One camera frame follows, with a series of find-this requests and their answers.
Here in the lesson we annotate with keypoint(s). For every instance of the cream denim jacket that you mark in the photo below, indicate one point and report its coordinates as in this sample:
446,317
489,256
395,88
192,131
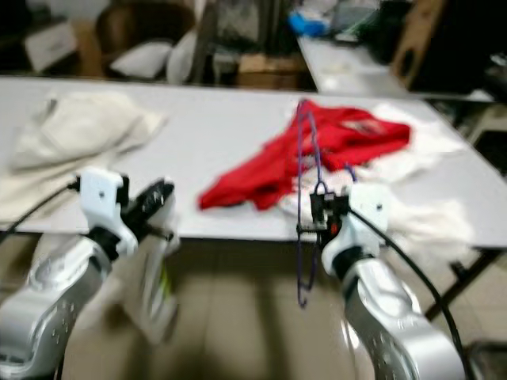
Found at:
79,142

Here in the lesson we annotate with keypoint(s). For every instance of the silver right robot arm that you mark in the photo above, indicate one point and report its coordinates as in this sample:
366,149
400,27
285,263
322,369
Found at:
388,317

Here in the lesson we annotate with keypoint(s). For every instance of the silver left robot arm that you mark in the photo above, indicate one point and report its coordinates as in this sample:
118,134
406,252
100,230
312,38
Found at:
47,317

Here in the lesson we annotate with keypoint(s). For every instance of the red garment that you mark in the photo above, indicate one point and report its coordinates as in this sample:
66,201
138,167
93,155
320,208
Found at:
269,170

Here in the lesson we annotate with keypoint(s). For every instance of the white and green bag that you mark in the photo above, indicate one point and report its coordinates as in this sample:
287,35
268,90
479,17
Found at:
154,289

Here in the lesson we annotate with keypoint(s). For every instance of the white garment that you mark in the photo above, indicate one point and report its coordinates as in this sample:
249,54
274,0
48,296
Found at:
428,222

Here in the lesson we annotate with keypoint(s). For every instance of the wide grey pillow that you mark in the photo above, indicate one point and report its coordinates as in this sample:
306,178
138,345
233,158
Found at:
141,62

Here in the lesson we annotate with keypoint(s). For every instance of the narrow grey pillow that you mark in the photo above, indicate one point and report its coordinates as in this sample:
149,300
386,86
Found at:
182,63

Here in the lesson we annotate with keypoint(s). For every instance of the flat cardboard box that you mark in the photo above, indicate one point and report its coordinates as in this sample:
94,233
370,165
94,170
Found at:
269,71

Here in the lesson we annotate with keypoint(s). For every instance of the black table leg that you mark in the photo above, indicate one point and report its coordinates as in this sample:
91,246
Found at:
471,281

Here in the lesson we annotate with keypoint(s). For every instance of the blue item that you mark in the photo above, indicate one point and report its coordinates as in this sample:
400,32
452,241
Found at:
306,25

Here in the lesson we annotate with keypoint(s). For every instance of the black and wood speaker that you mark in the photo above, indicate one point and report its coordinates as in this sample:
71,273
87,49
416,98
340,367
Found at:
416,47

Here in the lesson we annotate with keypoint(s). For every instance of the white drawer cabinet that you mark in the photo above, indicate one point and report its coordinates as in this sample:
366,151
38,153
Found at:
51,47

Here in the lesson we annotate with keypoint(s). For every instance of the grey patterned cloth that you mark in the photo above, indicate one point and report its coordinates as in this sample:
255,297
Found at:
236,28

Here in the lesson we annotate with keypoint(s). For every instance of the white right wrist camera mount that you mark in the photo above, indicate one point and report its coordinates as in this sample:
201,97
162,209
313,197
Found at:
368,202

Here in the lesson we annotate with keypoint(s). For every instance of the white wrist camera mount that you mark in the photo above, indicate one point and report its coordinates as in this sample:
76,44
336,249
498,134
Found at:
101,194
368,202

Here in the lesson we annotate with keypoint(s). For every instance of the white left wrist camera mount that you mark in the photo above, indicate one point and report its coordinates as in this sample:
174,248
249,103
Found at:
101,194

